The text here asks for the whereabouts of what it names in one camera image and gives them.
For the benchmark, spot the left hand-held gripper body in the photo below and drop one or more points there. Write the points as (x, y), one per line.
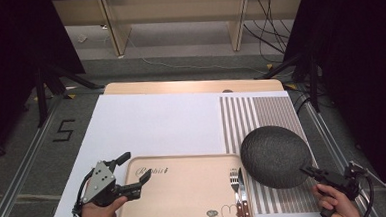
(98, 186)

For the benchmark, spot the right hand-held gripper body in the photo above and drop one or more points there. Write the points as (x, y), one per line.
(345, 184)

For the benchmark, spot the black textured oval plate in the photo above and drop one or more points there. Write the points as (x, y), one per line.
(273, 157)

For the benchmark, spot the beige plastic tray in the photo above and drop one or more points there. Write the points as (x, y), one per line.
(185, 195)

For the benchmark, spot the person's right hand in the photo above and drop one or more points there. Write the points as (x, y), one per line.
(343, 207)

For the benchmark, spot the white board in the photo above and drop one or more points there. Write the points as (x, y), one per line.
(155, 127)

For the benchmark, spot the striped woven placemat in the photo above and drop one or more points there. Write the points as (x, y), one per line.
(274, 111)

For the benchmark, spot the black metal stand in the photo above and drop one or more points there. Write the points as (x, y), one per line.
(41, 96)
(313, 82)

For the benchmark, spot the light wooden table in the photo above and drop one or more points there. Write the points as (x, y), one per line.
(186, 86)

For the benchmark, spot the dark round table grommet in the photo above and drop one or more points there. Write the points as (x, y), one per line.
(227, 91)

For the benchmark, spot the dark curtain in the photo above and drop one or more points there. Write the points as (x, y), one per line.
(8, 64)
(362, 63)

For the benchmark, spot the white paper scrap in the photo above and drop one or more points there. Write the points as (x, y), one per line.
(82, 38)

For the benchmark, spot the light wooden shelf unit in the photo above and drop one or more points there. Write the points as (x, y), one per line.
(175, 7)

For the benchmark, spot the aluminium floor rail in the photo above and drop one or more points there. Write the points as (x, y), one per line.
(333, 141)
(20, 171)

